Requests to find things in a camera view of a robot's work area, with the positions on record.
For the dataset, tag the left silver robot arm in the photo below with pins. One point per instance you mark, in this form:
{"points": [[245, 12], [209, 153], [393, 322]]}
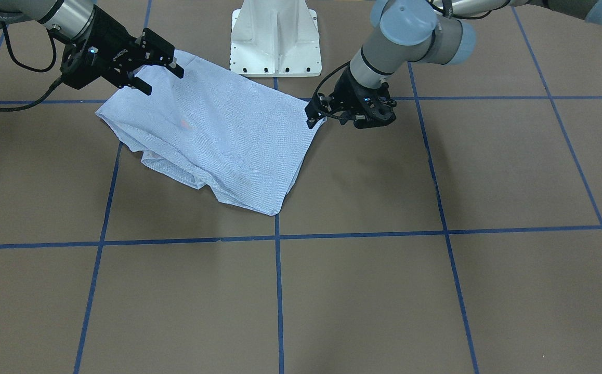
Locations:
{"points": [[432, 32]]}

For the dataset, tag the light blue striped shirt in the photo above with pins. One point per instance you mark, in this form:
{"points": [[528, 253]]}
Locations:
{"points": [[214, 128]]}

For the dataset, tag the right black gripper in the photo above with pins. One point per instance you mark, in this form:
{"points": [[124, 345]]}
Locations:
{"points": [[109, 45]]}

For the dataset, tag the white camera stand pillar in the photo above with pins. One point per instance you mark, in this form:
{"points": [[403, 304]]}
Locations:
{"points": [[275, 39]]}

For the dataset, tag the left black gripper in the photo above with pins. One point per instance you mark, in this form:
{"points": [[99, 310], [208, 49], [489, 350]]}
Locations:
{"points": [[346, 91]]}

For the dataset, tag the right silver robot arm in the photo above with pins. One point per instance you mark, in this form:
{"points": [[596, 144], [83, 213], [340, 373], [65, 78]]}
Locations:
{"points": [[64, 20]]}

